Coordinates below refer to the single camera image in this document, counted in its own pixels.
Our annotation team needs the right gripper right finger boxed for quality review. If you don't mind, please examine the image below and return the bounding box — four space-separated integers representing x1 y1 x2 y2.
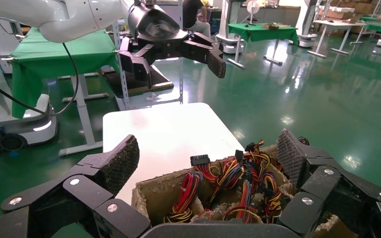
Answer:
276 128 381 238

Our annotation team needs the flat brown box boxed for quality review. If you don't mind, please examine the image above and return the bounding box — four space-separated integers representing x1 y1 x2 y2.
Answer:
262 23 290 31

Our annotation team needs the cardboard carton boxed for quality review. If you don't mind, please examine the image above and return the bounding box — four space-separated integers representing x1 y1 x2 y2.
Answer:
325 9 354 20
351 1 377 15

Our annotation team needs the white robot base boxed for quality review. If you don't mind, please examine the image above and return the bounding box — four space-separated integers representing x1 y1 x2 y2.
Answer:
289 0 318 48
0 16 59 155

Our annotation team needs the white standing fan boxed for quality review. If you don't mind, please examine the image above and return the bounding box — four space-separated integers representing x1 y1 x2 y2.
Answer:
246 0 261 24

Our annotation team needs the seated person dark shirt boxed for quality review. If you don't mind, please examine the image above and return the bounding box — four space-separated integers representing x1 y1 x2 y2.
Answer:
182 0 211 38

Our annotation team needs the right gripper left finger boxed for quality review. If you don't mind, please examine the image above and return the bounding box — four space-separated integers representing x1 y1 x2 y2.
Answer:
0 134 152 238

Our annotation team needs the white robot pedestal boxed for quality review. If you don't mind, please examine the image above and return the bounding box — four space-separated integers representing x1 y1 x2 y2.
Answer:
215 0 246 55

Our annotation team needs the white metal leg table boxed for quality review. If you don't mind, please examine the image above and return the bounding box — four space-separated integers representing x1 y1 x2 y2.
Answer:
307 19 366 59

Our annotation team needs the brown cardboard divider box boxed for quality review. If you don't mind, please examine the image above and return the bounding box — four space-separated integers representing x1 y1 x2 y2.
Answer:
131 144 359 238

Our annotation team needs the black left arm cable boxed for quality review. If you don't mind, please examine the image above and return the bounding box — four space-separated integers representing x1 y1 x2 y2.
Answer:
0 43 79 117

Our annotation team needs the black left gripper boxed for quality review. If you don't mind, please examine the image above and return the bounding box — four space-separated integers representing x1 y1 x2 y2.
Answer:
119 3 227 82

